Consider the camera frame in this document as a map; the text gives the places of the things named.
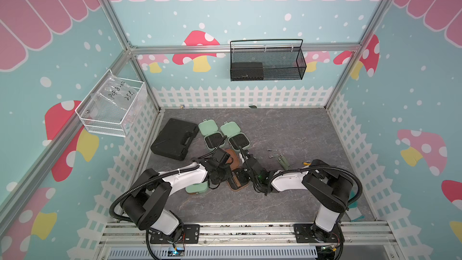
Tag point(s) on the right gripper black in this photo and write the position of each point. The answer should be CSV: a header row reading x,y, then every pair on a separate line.
x,y
242,173

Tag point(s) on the black wire mesh basket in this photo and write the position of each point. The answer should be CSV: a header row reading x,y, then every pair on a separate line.
x,y
282,59

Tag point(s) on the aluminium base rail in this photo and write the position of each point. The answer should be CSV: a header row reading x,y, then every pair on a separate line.
x,y
362,233

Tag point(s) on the green clipper case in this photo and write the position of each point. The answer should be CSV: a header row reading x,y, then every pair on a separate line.
x,y
212,135
236,138
196,189

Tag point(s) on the black plastic tool case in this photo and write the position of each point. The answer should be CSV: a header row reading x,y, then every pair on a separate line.
x,y
175,139

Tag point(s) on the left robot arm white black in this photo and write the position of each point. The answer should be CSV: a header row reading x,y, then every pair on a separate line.
x,y
144,203

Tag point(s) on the brown clipper case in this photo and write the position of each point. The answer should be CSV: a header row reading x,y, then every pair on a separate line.
x,y
239,178

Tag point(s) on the clear acrylic wall bin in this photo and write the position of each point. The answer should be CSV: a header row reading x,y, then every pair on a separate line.
x,y
112,106

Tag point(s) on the green nail tool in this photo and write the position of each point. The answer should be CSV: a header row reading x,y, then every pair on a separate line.
x,y
283,162

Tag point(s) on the black box in basket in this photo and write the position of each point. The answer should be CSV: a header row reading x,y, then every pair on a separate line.
x,y
247,71

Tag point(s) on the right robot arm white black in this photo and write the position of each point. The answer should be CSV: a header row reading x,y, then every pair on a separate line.
x,y
334,188

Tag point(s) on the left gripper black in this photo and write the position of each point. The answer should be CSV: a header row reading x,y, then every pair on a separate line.
x,y
228,173

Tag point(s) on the green work glove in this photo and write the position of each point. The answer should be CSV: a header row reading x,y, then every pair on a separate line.
x,y
354,213

